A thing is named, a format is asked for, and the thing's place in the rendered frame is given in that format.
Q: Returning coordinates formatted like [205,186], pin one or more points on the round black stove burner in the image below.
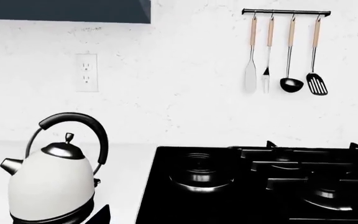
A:
[201,171]

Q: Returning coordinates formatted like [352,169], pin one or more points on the white wall power outlet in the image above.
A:
[86,72]

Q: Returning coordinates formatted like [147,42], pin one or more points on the black wall utensil rail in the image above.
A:
[286,11]

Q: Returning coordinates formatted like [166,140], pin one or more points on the black gas stove top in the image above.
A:
[172,200]

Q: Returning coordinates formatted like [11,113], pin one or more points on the black stove grate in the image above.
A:
[294,166]

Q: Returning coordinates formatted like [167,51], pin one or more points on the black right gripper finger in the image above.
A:
[99,215]

